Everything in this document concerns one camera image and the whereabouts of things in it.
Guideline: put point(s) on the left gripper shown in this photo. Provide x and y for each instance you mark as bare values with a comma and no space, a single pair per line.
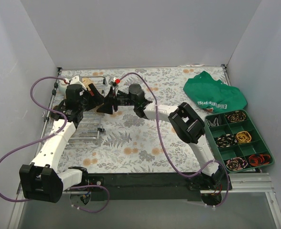
90,96

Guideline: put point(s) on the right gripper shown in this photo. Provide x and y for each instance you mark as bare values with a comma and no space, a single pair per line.
114,101

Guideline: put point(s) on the dark brown bowl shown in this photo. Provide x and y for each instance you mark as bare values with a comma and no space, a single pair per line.
55,115

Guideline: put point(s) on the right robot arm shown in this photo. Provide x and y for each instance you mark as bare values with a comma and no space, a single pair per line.
187,124

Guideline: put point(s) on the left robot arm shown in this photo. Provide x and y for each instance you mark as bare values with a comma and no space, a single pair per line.
40,179

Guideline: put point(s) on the beige bowl at rack back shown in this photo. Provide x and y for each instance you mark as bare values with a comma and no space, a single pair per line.
87,82

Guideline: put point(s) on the pale green bowl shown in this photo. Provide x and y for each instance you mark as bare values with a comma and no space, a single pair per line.
62,86

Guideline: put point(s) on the floral table mat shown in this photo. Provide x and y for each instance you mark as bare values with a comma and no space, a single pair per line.
132,144

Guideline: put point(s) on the green cloth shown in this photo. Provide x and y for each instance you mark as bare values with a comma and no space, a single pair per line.
214,95

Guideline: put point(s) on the green compartment tray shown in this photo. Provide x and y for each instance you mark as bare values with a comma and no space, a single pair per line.
235,141

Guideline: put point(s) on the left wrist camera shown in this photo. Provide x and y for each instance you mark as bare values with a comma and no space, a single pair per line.
77,80

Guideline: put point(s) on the metal wire dish rack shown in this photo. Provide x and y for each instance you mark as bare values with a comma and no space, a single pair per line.
90,128

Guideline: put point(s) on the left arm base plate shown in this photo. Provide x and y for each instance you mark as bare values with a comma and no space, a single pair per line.
88,180

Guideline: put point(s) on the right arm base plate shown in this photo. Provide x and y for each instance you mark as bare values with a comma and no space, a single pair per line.
199,182

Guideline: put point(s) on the aluminium frame rail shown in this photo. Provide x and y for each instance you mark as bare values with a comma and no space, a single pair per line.
158,201

